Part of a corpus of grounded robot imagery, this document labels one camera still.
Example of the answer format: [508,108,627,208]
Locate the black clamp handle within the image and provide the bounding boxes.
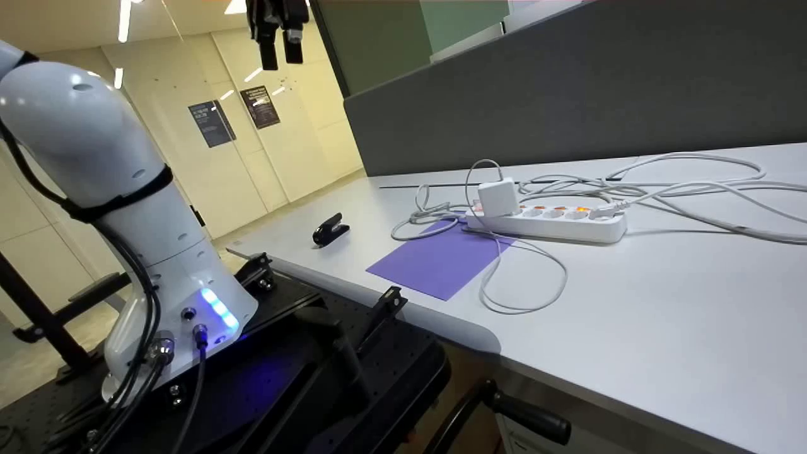
[431,378,574,454]

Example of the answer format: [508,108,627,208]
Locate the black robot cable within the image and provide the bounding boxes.
[0,116,211,454]

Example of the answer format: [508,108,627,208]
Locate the grey desk divider panel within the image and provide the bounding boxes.
[346,0,807,174]

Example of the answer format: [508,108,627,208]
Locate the dark wall poster right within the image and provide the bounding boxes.
[242,87,281,130]

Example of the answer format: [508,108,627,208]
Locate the white power adapter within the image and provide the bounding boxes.
[477,179,519,217]

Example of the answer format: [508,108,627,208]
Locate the black table clamp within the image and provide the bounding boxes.
[234,255,274,293]

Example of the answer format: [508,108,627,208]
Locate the dark wall poster left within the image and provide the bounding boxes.
[190,102,234,149]

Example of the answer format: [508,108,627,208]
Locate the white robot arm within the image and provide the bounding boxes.
[0,42,258,406]

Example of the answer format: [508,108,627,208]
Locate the white adapter cable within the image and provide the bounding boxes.
[388,156,569,318]

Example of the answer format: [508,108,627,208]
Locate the black stapler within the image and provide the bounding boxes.
[312,212,349,247]

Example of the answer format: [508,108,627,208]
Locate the white power strip cable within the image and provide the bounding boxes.
[519,153,807,247]

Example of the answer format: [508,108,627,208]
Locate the white power strip orange switches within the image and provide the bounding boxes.
[466,206,627,246]

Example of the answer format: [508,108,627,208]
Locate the dark wall poster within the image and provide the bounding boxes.
[190,102,234,149]
[242,87,281,130]

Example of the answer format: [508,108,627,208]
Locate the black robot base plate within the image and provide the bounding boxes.
[0,274,451,454]

